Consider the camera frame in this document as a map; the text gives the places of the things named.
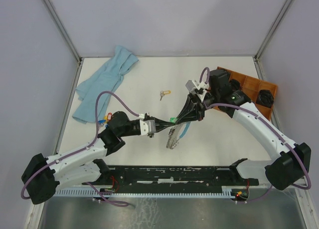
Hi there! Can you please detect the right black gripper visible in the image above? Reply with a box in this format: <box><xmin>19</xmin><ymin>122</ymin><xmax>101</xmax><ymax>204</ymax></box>
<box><xmin>174</xmin><ymin>90</ymin><xmax>219</xmax><ymax>123</ymax></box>

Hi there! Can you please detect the large keyring with blue handle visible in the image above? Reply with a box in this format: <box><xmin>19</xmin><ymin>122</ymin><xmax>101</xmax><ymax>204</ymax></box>
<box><xmin>166</xmin><ymin>122</ymin><xmax>191</xmax><ymax>149</ymax></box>

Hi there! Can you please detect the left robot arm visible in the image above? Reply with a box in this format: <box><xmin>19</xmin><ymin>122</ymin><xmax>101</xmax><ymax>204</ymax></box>
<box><xmin>21</xmin><ymin>111</ymin><xmax>174</xmax><ymax>205</ymax></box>

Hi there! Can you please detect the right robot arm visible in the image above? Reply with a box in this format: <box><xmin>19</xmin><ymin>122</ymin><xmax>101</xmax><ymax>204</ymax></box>
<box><xmin>174</xmin><ymin>68</ymin><xmax>312</xmax><ymax>190</ymax></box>

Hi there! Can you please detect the yellow tagged key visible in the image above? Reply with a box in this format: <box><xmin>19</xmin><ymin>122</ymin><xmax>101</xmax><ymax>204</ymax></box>
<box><xmin>160</xmin><ymin>90</ymin><xmax>171</xmax><ymax>100</ymax></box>

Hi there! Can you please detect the orange wooden compartment tray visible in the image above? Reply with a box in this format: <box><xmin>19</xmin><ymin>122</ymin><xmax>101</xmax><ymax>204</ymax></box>
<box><xmin>217</xmin><ymin>66</ymin><xmax>278</xmax><ymax>121</ymax></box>

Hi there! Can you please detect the light blue cloth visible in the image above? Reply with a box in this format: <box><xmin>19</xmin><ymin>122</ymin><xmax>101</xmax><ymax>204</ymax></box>
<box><xmin>72</xmin><ymin>46</ymin><xmax>138</xmax><ymax>124</ymax></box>

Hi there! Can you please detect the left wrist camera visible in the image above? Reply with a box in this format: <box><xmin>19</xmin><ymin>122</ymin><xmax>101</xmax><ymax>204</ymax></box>
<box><xmin>140</xmin><ymin>120</ymin><xmax>156</xmax><ymax>137</ymax></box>

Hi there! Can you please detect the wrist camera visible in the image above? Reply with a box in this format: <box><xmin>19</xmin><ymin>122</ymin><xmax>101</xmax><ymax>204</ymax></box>
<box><xmin>185</xmin><ymin>80</ymin><xmax>209</xmax><ymax>95</ymax></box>
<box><xmin>140</xmin><ymin>120</ymin><xmax>156</xmax><ymax>137</ymax></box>

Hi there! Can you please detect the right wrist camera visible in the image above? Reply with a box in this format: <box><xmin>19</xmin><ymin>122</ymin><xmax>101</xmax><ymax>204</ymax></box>
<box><xmin>185</xmin><ymin>80</ymin><xmax>209</xmax><ymax>95</ymax></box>

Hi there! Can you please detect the colourful cable bundle in tray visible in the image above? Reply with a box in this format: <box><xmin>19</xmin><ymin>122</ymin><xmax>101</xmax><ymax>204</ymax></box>
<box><xmin>229</xmin><ymin>79</ymin><xmax>242</xmax><ymax>92</ymax></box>

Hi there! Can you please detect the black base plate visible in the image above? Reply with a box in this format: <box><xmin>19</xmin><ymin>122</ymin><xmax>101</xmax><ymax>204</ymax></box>
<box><xmin>93</xmin><ymin>165</ymin><xmax>259</xmax><ymax>186</ymax></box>

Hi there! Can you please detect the black cable bundle in tray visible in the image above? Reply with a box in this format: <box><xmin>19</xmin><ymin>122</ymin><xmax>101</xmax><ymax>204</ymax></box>
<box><xmin>258</xmin><ymin>89</ymin><xmax>274</xmax><ymax>108</ymax></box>

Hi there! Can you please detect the white slotted cable duct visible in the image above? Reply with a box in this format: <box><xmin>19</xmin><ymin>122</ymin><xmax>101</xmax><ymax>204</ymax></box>
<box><xmin>54</xmin><ymin>187</ymin><xmax>235</xmax><ymax>199</ymax></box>

